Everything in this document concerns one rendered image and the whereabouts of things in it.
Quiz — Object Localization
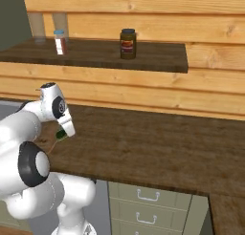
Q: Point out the grey appliance front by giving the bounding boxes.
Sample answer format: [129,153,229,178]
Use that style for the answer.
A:
[30,179,112,235]

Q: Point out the dark jar with red label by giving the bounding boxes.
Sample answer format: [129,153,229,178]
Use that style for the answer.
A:
[120,28,138,60]

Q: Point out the dark wooden shelf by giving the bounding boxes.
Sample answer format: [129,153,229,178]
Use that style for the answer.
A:
[0,37,189,75]

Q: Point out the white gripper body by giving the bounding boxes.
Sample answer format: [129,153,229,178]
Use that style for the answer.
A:
[57,112,77,139]

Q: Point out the blue lidded spice jar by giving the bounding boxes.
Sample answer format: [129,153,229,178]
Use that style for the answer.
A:
[53,29,69,56]

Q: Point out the green sponge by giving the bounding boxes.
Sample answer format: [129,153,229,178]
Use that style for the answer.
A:
[55,129,69,141]

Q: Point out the beige cabinet side panel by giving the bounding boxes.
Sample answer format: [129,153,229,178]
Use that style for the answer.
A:
[183,194,211,235]

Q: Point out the beige drawer front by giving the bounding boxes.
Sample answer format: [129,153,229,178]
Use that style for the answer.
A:
[118,199,189,227]
[119,219,187,235]
[117,182,193,210]

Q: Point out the grey sink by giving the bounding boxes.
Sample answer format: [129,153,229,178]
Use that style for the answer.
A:
[0,99,31,121]

